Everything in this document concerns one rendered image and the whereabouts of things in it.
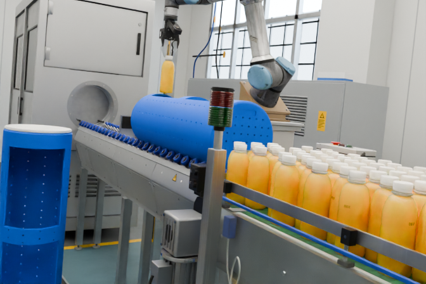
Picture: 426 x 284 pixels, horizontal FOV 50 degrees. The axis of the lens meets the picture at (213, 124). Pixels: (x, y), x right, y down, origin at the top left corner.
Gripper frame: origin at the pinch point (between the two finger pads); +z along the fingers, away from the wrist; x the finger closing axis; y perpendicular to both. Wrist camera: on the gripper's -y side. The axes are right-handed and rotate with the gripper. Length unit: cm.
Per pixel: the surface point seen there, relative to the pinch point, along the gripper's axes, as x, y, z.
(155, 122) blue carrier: 14.1, -23.3, 34.3
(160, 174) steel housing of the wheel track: 13, -31, 57
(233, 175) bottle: 18, -99, 45
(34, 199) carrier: 60, 6, 76
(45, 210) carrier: 55, 4, 81
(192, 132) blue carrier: 14, -61, 35
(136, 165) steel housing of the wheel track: 13, -1, 58
